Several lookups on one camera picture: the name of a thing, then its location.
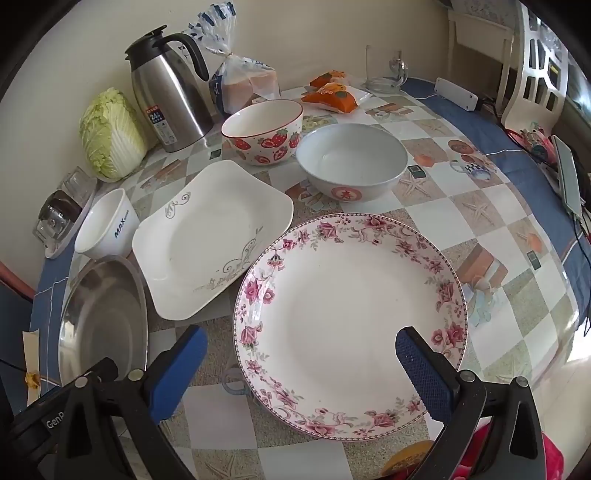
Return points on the cream wooden stand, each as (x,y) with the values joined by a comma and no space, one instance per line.
(480,21)

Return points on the small white printed bowl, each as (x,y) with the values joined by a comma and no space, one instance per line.
(99,221)

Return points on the yellow crumpled scrap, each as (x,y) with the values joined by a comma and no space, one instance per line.
(31,379)

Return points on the orange snack packet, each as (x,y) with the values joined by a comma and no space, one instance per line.
(330,98)
(330,77)

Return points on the napa cabbage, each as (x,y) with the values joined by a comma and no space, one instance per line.
(111,134)

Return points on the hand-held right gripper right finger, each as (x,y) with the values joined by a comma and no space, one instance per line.
(422,374)

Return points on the bagged bread loaf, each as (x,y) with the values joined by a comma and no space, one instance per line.
(244,85)

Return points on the red-rimmed strawberry bowl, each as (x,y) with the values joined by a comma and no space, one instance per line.
(263,122)

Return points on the clear glass mug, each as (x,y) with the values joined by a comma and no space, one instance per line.
(376,69)

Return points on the white oval tray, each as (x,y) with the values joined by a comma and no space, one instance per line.
(57,249)

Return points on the stainless steel thermos jug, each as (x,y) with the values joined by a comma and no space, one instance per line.
(166,97)

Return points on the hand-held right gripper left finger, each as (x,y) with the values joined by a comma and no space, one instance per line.
(178,374)

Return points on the stainless steel basin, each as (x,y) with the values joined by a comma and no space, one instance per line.
(101,314)

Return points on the white cutout chair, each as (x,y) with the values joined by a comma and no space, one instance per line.
(519,99)

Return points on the beige paper strip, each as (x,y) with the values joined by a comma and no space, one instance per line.
(31,355)

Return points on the white power strip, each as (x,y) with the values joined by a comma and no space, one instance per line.
(455,94)

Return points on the grey-white bowl red emblem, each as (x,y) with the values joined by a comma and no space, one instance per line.
(351,157)

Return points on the blue board red edge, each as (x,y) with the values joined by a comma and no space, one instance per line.
(14,323)

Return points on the pink plastic trinkets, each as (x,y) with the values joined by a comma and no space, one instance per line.
(531,138)

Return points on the checkered plastic tablecloth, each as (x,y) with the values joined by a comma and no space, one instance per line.
(461,184)

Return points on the round floral plate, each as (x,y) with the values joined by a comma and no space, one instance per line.
(332,323)

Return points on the clear drinking glass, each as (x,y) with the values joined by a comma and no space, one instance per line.
(83,184)
(48,226)

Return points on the silver tablet device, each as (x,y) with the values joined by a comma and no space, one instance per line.
(567,180)

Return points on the white square plate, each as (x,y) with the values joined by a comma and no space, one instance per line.
(207,249)

